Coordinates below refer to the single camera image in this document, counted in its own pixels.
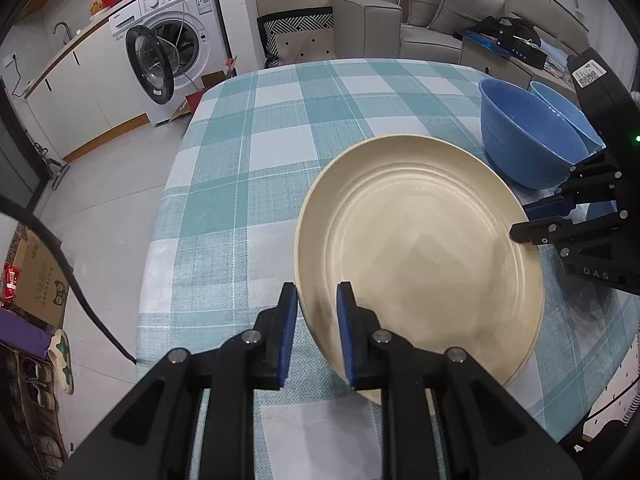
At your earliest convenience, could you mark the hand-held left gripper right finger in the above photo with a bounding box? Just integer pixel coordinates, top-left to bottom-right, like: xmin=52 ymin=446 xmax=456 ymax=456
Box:
xmin=336 ymin=281 xmax=583 ymax=480

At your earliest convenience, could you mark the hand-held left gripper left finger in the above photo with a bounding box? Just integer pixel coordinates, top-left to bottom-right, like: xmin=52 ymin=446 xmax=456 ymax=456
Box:
xmin=60 ymin=282 xmax=299 ymax=480

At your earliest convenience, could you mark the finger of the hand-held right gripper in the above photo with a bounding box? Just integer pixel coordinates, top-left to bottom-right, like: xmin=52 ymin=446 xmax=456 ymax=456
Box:
xmin=509 ymin=212 xmax=628 ymax=261
xmin=522 ymin=152 xmax=623 ymax=222

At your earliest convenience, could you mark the blue bowl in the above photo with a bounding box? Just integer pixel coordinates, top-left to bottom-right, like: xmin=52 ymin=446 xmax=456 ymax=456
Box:
xmin=478 ymin=78 xmax=603 ymax=190
xmin=528 ymin=81 xmax=608 ymax=153

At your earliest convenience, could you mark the beige round plate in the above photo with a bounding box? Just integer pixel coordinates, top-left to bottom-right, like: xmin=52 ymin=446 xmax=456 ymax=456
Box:
xmin=294 ymin=135 xmax=546 ymax=406

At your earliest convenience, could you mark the black electronic box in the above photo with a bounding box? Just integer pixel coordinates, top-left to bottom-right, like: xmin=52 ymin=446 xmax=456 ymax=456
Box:
xmin=500 ymin=30 xmax=548 ymax=68

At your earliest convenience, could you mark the grey side cabinet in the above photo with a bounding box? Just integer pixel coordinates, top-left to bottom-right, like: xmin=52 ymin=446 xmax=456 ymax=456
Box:
xmin=460 ymin=35 xmax=576 ymax=92

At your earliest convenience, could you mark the black clothing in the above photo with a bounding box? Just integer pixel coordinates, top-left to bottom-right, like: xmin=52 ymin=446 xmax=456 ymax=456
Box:
xmin=470 ymin=16 xmax=543 ymax=46

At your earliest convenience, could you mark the blue plastic folder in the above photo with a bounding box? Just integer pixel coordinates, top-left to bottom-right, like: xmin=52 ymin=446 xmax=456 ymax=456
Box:
xmin=455 ymin=29 xmax=511 ymax=56

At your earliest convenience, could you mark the teal white checked tablecloth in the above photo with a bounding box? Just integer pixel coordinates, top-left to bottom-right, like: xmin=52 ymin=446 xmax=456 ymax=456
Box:
xmin=135 ymin=58 xmax=640 ymax=480

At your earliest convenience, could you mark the white dotted fabric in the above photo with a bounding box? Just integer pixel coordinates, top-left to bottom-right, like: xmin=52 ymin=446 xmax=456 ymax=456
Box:
xmin=565 ymin=320 xmax=640 ymax=461

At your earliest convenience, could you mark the cream green slipper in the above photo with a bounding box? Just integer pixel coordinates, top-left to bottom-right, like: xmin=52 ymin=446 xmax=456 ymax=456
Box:
xmin=47 ymin=329 xmax=76 ymax=396

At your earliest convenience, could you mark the red cardboard box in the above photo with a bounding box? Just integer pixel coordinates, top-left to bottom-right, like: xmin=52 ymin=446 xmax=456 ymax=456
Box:
xmin=167 ymin=57 xmax=238 ymax=123

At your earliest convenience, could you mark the grey sofa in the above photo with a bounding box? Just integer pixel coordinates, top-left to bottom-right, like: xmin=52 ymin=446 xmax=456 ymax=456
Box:
xmin=332 ymin=0 xmax=591 ymax=61

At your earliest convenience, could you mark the brown cardboard box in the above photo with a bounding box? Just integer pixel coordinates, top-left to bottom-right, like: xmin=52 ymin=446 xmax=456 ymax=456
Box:
xmin=0 ymin=225 xmax=68 ymax=328

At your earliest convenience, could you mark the purple bag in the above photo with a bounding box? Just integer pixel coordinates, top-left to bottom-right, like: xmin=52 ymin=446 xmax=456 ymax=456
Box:
xmin=0 ymin=307 xmax=53 ymax=358

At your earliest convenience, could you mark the metal shoe rack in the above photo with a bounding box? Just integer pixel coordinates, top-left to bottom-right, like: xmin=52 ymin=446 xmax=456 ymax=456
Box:
xmin=0 ymin=345 xmax=66 ymax=471

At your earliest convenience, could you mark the red snack packet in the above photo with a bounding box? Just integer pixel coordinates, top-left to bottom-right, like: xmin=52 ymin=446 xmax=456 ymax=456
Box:
xmin=0 ymin=262 xmax=23 ymax=308

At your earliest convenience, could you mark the diamond print white cushion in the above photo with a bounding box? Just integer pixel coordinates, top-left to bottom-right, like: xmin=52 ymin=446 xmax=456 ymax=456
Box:
xmin=272 ymin=27 xmax=335 ymax=67

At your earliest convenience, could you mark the white base cabinet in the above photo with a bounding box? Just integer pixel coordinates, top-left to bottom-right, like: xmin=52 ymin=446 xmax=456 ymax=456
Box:
xmin=22 ymin=10 xmax=151 ymax=163

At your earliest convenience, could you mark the dark glass door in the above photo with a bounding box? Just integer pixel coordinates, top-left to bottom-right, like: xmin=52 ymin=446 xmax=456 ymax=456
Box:
xmin=0 ymin=80 xmax=43 ymax=221

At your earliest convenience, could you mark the white washing machine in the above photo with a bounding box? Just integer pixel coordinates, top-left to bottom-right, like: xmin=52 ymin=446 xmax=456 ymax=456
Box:
xmin=109 ymin=0 xmax=233 ymax=128

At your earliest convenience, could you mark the black cable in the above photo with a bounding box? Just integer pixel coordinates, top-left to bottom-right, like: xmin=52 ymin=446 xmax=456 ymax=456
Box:
xmin=0 ymin=195 xmax=138 ymax=366

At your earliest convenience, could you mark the black frame chair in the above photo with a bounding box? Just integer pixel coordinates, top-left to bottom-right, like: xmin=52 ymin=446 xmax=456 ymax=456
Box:
xmin=256 ymin=6 xmax=335 ymax=68

